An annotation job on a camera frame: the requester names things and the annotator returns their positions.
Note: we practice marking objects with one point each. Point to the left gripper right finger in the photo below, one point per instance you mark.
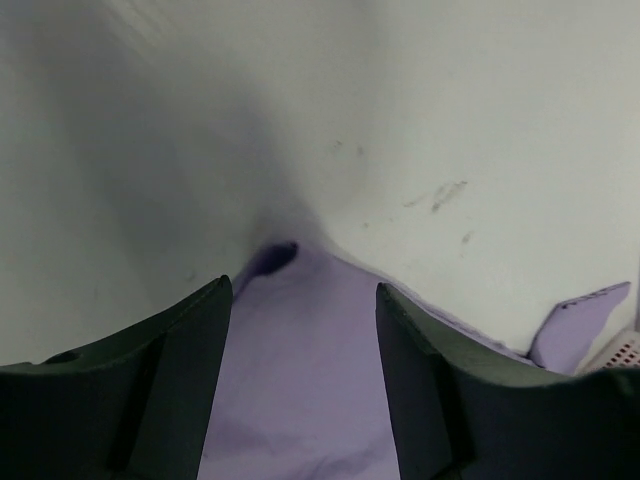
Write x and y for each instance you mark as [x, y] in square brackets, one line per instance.
[460, 410]

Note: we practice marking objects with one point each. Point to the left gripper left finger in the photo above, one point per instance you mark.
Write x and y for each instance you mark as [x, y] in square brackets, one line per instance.
[133, 405]

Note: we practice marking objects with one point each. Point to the lilac t shirt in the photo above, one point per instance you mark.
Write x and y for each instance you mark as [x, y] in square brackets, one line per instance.
[301, 391]

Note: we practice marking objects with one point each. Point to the white plastic basket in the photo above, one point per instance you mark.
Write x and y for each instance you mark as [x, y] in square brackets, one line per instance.
[608, 349]

